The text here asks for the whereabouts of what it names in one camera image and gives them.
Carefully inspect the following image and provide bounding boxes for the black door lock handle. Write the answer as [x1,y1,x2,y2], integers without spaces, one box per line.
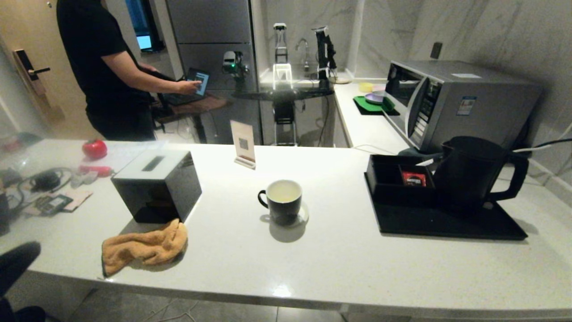
[13,49,51,84]

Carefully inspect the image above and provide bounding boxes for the white base cabinet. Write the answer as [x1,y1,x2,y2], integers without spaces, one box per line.
[333,96,354,148]

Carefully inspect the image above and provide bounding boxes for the black serving tray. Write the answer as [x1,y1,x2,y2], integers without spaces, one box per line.
[364,172,529,241]

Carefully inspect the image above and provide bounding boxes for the chrome faucet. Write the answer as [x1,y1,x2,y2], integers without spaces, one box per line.
[295,38,312,72]

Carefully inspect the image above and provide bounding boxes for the crumpled white wrapper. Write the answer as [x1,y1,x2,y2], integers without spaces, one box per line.
[69,171,99,188]

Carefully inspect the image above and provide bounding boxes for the blue lit monitor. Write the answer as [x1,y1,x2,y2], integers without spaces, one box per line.
[126,0,164,53]

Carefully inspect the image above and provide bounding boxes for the grey refrigerator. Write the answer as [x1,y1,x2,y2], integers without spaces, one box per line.
[165,0,264,146]

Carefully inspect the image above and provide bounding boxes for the black round tabletop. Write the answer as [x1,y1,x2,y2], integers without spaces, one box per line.
[232,85,336,101]

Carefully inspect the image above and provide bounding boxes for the black computer mouse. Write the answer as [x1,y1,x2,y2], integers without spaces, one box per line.
[32,172,62,192]

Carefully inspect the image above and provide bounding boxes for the open laptop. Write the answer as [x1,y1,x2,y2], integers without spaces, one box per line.
[162,68,210,107]

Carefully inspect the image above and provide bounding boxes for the black power cable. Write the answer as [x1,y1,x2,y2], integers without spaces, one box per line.
[534,138,572,150]

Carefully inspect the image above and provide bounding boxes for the black electric kettle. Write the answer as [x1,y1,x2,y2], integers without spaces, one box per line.
[433,136,530,211]

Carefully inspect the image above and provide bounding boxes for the green mat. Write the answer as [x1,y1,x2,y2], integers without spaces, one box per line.
[353,95,400,117]

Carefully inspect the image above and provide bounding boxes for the thick white power cable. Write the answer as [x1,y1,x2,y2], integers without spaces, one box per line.
[509,143,555,155]

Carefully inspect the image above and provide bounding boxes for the small wooden table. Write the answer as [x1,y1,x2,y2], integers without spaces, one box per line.
[152,94,228,144]

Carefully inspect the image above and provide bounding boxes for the red tea packet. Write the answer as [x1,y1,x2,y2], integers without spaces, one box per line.
[401,171,427,187]

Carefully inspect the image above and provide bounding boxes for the black device green light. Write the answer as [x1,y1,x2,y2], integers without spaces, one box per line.
[223,50,248,79]

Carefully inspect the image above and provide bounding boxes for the white glowing frame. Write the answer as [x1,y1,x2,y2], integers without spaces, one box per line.
[273,63,293,90]

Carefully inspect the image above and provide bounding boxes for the silver microwave oven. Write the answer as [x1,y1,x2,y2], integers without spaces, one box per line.
[383,59,543,155]

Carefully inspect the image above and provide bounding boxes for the orange cloth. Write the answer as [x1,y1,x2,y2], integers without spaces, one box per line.
[101,218,189,278]

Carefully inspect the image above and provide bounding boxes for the dark green sachet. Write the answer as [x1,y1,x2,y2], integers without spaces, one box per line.
[35,195,74,216]

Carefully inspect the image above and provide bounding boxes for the man in black shirt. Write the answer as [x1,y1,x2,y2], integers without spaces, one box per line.
[56,0,202,141]

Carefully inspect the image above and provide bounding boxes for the black table pedestal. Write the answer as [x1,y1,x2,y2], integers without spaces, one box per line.
[273,99,298,146]

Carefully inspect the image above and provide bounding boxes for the black mug white inside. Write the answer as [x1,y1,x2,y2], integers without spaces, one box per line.
[258,180,303,225]

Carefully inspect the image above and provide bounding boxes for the black hanging cable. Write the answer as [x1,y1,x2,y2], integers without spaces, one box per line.
[317,93,332,146]

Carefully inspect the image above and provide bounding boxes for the black tissue box white lid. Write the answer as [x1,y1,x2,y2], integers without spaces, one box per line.
[111,149,202,224]

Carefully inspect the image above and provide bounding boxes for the red chili pepper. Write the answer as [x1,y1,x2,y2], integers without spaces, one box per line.
[79,165,113,177]

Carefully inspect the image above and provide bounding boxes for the QR code table sign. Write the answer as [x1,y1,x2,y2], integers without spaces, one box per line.
[230,120,257,170]

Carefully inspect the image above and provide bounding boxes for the black compartment organizer box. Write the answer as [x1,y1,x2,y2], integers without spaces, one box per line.
[366,154,441,206]

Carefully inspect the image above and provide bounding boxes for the red tomato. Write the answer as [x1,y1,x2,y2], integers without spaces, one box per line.
[82,139,108,160]

